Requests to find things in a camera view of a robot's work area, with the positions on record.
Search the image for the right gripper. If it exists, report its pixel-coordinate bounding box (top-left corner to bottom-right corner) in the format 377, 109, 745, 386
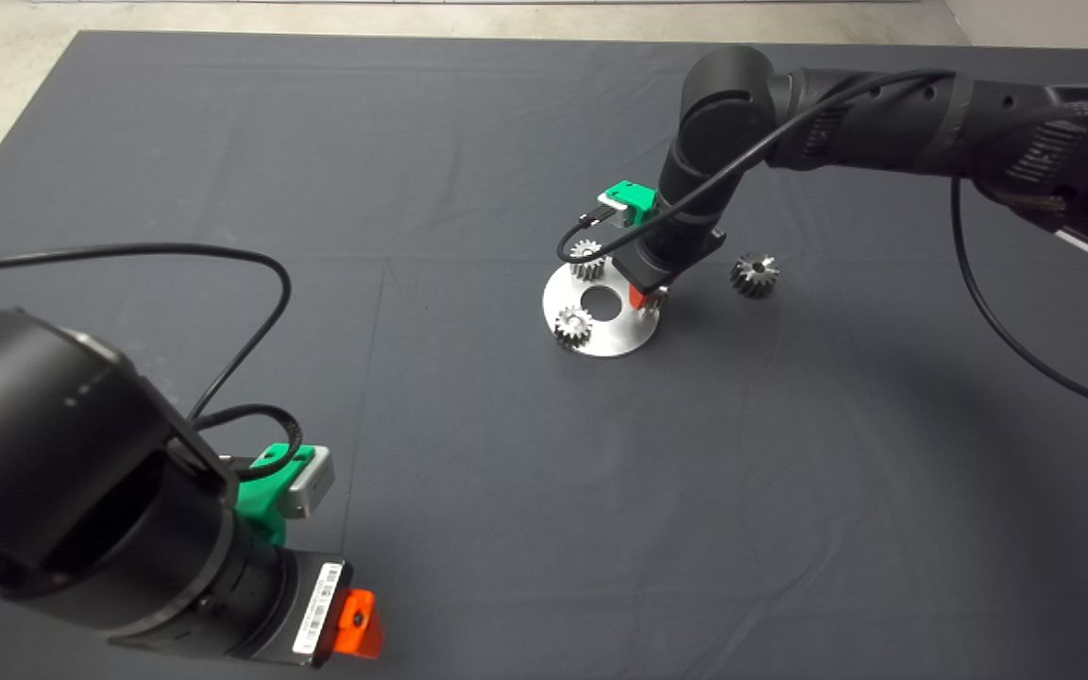
621, 225, 728, 312

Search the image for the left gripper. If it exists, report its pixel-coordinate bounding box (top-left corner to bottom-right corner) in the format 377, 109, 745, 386
234, 543, 383, 669

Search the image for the large steel gear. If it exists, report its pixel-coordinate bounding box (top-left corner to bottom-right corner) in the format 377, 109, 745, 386
730, 253, 781, 298

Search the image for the round metal plate with hole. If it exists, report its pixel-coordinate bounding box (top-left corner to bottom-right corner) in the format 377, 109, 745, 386
542, 258, 661, 359

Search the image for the dark grey table cloth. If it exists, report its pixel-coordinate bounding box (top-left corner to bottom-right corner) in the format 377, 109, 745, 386
0, 31, 1088, 680

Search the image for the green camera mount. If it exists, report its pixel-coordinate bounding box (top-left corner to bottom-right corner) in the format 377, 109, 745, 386
240, 442, 318, 547
601, 179, 663, 230

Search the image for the black camera cable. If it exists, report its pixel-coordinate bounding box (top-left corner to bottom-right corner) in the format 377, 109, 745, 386
0, 243, 305, 481
557, 68, 1088, 422

